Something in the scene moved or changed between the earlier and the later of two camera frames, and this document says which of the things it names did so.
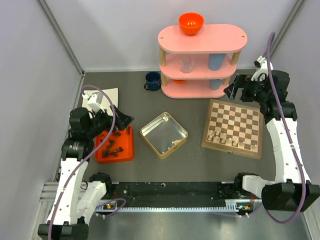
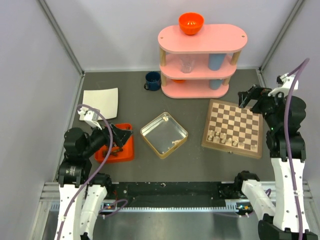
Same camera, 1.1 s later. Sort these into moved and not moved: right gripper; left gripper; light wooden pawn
Moved: right gripper; left gripper
Not moved: light wooden pawn
